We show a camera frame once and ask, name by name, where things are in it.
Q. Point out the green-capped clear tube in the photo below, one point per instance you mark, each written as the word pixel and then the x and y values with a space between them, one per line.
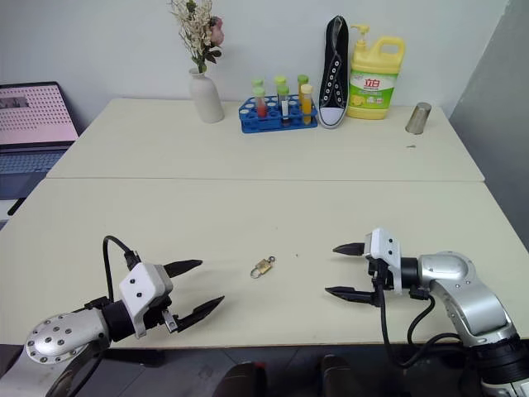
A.
pixel 284 103

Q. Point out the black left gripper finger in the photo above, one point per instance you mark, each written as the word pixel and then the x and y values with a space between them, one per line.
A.
pixel 200 312
pixel 182 267

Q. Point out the black canvas sneaker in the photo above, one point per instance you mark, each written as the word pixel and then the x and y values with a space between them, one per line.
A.
pixel 332 82

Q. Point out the steel metal cup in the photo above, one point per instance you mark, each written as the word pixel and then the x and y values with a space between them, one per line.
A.
pixel 418 120

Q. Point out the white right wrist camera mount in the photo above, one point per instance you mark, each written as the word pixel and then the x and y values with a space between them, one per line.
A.
pixel 386 252

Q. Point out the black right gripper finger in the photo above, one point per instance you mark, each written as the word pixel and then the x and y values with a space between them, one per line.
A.
pixel 351 249
pixel 355 295

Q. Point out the yellow detergent pump bottle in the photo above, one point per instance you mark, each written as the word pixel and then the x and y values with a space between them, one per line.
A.
pixel 372 82

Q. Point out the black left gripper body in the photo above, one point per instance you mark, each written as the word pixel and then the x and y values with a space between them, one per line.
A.
pixel 157 315

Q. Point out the dried flower bouquet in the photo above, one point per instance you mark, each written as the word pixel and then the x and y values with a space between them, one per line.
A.
pixel 198 33

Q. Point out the white ceramic vase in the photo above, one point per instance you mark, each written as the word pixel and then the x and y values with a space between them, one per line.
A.
pixel 206 101

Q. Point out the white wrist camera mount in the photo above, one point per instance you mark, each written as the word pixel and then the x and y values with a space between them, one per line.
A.
pixel 386 252
pixel 138 285

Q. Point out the small brass padlock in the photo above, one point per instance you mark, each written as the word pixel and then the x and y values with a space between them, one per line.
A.
pixel 262 268

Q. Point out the blue test tube rack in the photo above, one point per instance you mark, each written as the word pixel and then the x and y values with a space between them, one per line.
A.
pixel 273 122

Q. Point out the dark rounded shape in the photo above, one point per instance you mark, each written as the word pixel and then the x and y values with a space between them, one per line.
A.
pixel 335 378
pixel 246 380

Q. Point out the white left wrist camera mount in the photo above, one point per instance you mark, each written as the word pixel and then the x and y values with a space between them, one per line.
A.
pixel 138 285

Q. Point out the green-capped test tube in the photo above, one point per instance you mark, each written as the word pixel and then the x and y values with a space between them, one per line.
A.
pixel 279 80
pixel 303 79
pixel 258 82

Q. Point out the yellow-capped tube orange liquid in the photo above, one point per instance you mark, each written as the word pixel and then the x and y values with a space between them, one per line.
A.
pixel 306 105

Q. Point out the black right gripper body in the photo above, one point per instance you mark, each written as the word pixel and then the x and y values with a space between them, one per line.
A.
pixel 378 273

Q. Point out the green-capped tube red liquid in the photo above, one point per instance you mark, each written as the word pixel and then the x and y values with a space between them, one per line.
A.
pixel 260 103

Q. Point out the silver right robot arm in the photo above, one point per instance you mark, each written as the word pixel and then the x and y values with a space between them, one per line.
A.
pixel 467 289

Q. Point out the open laptop computer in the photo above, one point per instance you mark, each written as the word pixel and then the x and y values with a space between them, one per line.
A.
pixel 29 124

